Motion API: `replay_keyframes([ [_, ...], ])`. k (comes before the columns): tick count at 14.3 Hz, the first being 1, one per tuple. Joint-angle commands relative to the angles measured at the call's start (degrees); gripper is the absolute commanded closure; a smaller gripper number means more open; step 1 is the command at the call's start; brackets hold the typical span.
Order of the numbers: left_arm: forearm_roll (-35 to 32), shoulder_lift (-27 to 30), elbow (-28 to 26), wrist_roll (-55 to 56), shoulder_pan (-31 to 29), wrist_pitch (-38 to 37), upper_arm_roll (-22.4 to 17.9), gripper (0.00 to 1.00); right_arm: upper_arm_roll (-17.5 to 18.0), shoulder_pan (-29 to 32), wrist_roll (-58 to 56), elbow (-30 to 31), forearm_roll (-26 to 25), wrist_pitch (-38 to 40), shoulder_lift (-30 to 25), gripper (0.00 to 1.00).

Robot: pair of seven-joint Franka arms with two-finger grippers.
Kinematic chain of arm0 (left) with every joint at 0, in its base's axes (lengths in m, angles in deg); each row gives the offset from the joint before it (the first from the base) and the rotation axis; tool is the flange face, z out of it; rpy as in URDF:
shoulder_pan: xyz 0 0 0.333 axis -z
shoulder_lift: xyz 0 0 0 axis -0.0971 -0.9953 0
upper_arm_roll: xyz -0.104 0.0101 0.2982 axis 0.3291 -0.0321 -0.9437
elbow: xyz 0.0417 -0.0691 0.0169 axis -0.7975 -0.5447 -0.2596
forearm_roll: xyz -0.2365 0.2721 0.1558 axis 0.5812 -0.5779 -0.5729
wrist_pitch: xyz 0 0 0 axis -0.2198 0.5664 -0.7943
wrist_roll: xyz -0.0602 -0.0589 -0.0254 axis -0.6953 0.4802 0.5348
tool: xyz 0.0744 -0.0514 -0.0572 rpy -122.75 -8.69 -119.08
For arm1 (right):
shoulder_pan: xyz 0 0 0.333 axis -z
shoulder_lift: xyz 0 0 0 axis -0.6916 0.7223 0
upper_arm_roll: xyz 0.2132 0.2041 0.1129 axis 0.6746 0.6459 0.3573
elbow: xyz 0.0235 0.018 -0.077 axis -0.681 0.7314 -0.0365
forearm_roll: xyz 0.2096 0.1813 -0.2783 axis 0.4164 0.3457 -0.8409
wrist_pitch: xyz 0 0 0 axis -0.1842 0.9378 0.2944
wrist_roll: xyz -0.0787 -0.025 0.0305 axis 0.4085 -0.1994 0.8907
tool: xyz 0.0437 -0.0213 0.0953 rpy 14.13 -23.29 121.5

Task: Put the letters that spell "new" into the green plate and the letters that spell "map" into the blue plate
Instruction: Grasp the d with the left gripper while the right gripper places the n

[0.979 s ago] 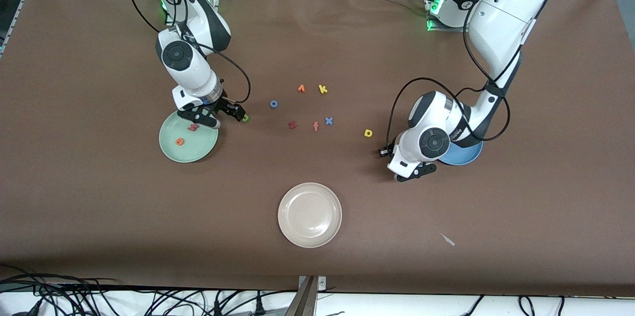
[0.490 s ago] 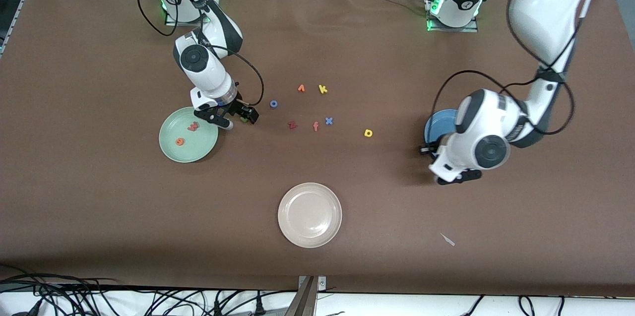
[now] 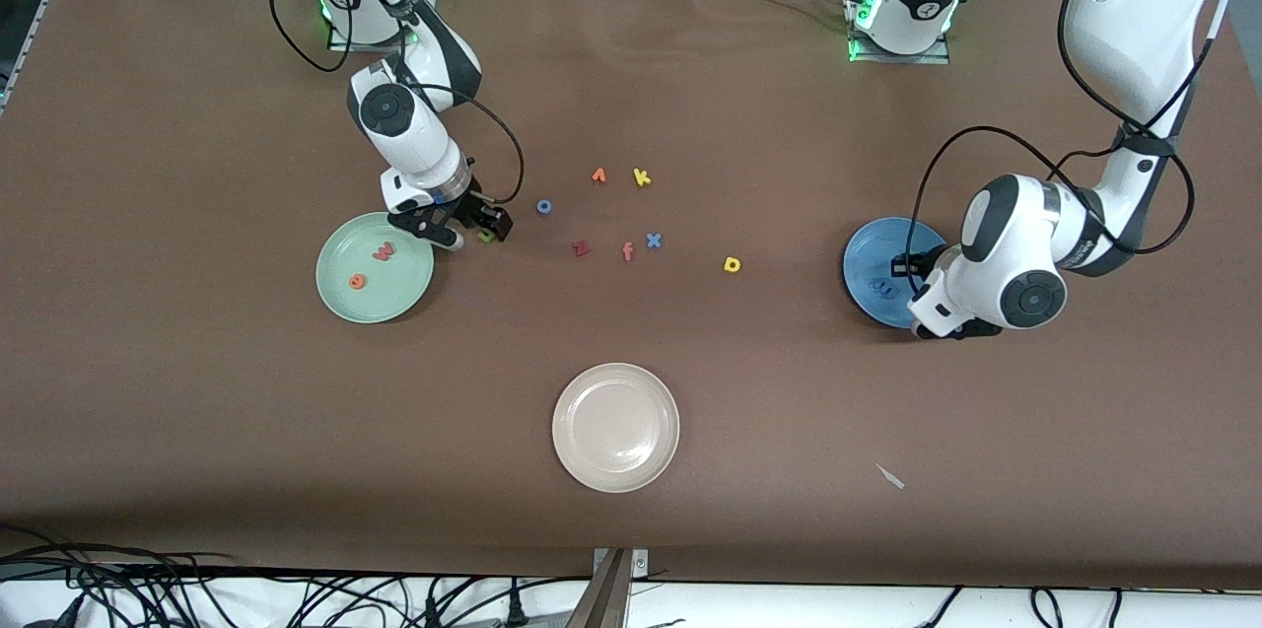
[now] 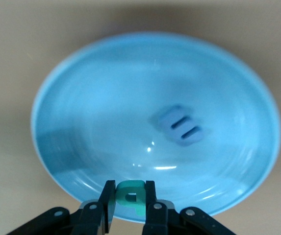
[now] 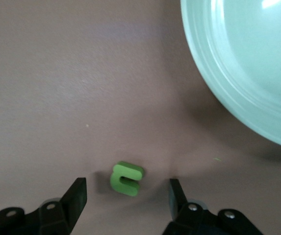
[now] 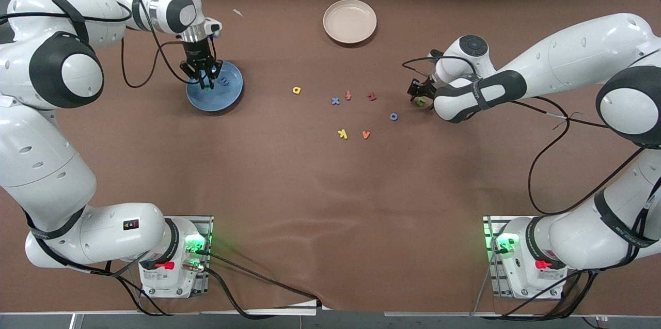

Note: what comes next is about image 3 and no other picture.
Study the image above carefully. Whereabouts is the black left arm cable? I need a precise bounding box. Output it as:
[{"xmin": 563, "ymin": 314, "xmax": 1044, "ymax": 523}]
[{"xmin": 909, "ymin": 0, "xmax": 1245, "ymax": 299}]

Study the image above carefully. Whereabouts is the light green plate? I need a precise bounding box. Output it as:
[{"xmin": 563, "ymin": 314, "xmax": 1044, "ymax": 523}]
[{"xmin": 315, "ymin": 211, "xmax": 436, "ymax": 324}]

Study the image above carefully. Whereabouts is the beige plate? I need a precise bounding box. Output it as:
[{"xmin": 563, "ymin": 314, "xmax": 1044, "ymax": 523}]
[{"xmin": 552, "ymin": 363, "xmax": 681, "ymax": 494}]

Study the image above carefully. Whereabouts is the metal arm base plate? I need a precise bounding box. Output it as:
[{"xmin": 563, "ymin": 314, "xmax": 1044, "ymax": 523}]
[
  {"xmin": 328, "ymin": 0, "xmax": 440, "ymax": 54},
  {"xmin": 846, "ymin": 0, "xmax": 952, "ymax": 65}
]

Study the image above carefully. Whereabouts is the blue plate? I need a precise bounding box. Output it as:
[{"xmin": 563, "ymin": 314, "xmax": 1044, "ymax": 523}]
[{"xmin": 842, "ymin": 217, "xmax": 949, "ymax": 329}]

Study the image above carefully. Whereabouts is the aluminium frame rail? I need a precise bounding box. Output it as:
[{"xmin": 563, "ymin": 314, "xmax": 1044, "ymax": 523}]
[{"xmin": 0, "ymin": 0, "xmax": 72, "ymax": 116}]

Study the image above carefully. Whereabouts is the tangled black cable bundle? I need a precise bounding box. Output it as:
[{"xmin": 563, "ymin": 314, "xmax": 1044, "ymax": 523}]
[{"xmin": 0, "ymin": 522, "xmax": 593, "ymax": 628}]

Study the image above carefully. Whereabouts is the aluminium bar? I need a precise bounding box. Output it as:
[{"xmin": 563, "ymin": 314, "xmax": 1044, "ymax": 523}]
[{"xmin": 564, "ymin": 549, "xmax": 632, "ymax": 628}]

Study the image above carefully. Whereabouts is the small metal bracket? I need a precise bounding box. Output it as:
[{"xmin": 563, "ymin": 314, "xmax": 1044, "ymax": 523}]
[{"xmin": 592, "ymin": 547, "xmax": 650, "ymax": 580}]

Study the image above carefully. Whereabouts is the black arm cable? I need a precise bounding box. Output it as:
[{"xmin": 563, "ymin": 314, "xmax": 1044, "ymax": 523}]
[
  {"xmin": 909, "ymin": 0, "xmax": 1245, "ymax": 299},
  {"xmin": 268, "ymin": 0, "xmax": 526, "ymax": 207}
]

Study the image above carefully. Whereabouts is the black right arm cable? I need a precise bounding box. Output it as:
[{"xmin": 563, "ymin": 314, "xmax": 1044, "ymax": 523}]
[{"xmin": 268, "ymin": 0, "xmax": 526, "ymax": 207}]

